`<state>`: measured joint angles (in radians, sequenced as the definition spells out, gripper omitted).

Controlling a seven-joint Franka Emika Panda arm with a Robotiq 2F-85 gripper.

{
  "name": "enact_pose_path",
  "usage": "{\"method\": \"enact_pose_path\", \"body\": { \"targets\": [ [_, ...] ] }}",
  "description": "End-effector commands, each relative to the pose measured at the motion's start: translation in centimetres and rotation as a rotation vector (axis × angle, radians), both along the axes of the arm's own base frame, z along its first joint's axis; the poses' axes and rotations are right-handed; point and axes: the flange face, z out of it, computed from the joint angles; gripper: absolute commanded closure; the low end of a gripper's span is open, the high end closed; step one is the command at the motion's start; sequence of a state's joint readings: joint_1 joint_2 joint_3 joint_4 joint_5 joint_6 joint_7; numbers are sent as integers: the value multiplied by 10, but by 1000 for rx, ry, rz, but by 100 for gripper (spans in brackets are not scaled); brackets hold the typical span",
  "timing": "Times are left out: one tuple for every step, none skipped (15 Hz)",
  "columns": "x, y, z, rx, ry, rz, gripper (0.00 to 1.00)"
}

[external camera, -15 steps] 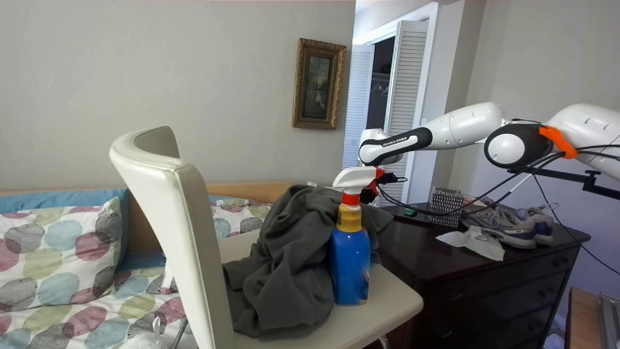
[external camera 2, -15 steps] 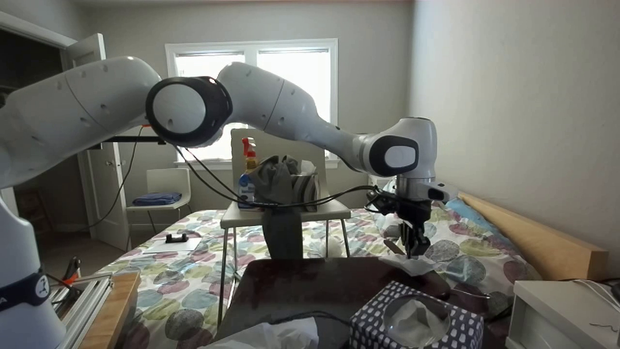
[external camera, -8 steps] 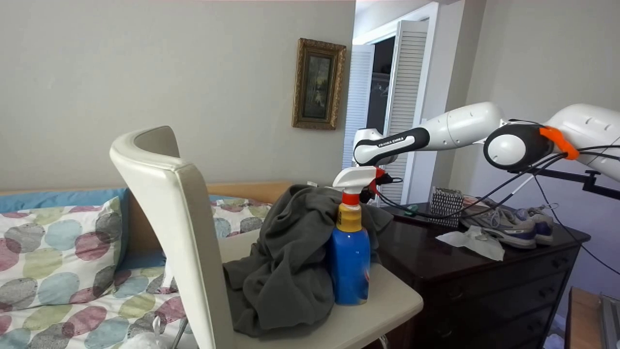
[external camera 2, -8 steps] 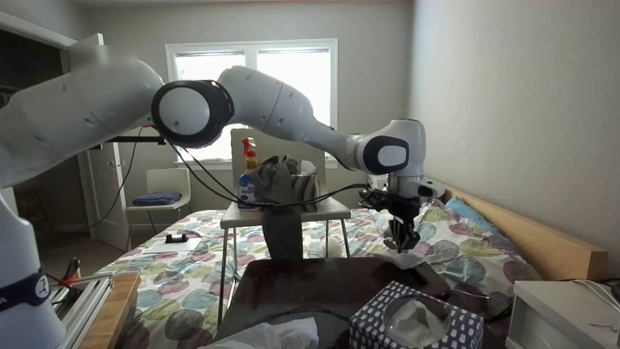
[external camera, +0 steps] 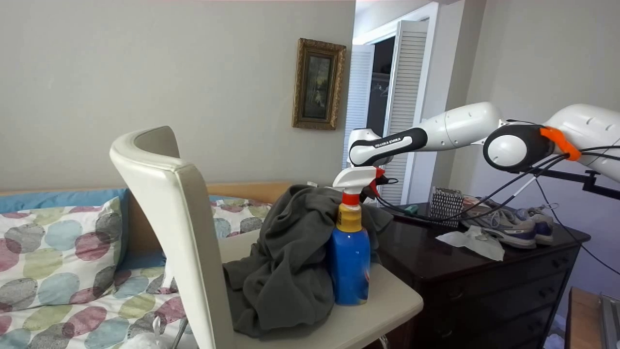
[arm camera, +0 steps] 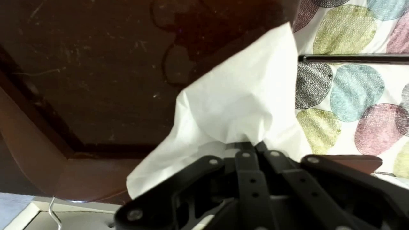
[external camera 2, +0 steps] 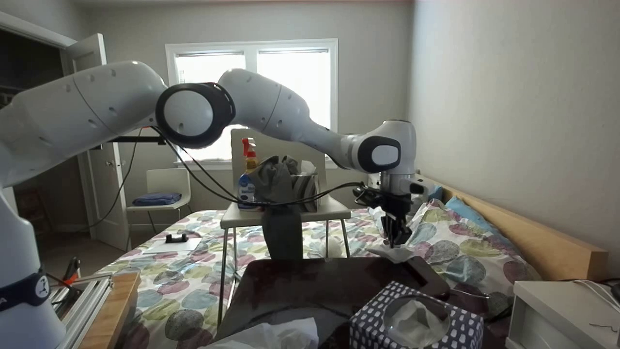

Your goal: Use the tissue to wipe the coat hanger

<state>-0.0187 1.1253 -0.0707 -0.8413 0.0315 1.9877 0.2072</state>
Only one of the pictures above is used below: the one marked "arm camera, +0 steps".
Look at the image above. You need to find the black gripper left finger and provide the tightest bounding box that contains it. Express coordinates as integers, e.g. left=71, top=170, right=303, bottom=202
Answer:
left=112, top=149, right=275, bottom=230

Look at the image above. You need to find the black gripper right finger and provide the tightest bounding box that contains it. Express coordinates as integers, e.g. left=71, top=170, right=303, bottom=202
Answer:
left=254, top=140, right=409, bottom=230

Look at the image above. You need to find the white tissue sheet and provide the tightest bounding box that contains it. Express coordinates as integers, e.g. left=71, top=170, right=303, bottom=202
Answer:
left=125, top=22, right=313, bottom=201

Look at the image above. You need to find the floral patterned bed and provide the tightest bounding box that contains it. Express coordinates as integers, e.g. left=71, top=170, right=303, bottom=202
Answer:
left=293, top=0, right=409, bottom=180

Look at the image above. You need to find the white nightstand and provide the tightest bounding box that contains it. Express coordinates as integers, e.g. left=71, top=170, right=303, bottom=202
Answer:
left=15, top=198, right=125, bottom=230

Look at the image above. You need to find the dark wooden dresser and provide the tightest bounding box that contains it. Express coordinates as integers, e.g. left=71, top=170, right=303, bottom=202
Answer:
left=0, top=0, right=309, bottom=194

